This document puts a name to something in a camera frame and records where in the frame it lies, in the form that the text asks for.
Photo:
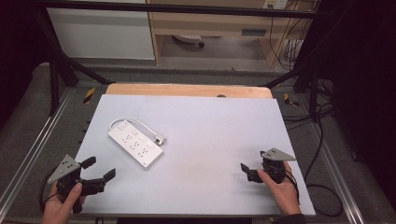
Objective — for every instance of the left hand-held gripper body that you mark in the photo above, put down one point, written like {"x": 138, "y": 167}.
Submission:
{"x": 63, "y": 168}

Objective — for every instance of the white cabinet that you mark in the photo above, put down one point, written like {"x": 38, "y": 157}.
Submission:
{"x": 99, "y": 34}

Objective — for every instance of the aluminium floor rail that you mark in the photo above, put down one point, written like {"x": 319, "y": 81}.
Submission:
{"x": 334, "y": 174}
{"x": 31, "y": 149}

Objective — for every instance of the person's right hand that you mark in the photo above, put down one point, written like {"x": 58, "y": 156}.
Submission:
{"x": 281, "y": 194}

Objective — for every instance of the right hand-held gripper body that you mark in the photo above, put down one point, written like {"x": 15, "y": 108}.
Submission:
{"x": 275, "y": 166}

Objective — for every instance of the white power strip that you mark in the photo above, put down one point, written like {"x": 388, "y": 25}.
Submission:
{"x": 135, "y": 144}

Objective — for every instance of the black curtain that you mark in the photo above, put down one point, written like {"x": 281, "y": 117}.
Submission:
{"x": 364, "y": 93}
{"x": 15, "y": 46}

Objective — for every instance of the light wooden desk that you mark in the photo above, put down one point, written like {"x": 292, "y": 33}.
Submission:
{"x": 214, "y": 23}

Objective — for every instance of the person's left hand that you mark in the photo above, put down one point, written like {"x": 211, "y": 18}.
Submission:
{"x": 59, "y": 207}

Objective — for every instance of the black metal frame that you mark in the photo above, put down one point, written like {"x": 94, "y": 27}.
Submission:
{"x": 186, "y": 9}

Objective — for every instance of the office chair base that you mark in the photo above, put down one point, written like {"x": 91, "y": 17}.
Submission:
{"x": 189, "y": 38}

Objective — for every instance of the white wall socket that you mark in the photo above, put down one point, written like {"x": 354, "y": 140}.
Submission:
{"x": 275, "y": 3}

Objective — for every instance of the wooden table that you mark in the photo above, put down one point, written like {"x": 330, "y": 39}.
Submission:
{"x": 186, "y": 90}

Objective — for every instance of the grey power plug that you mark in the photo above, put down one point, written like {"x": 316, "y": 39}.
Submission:
{"x": 160, "y": 140}

